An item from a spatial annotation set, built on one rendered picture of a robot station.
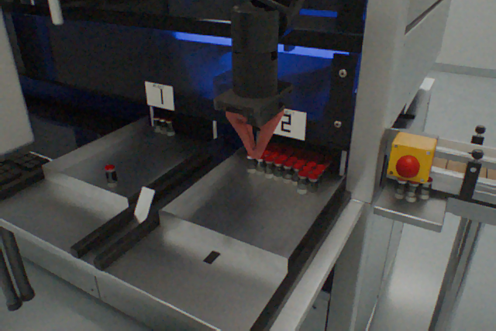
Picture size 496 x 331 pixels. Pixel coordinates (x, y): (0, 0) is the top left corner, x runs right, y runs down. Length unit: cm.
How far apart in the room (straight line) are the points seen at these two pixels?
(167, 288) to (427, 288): 152
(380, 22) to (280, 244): 41
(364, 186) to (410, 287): 121
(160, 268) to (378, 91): 48
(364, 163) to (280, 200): 18
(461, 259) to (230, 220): 56
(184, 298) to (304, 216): 28
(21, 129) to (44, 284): 92
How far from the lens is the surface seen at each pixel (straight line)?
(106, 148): 110
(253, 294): 64
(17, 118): 136
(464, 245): 104
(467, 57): 543
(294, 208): 81
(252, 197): 84
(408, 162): 75
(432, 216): 86
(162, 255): 72
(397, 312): 188
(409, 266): 211
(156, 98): 102
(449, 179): 92
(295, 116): 82
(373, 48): 74
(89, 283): 178
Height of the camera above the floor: 135
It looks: 26 degrees down
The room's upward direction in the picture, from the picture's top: straight up
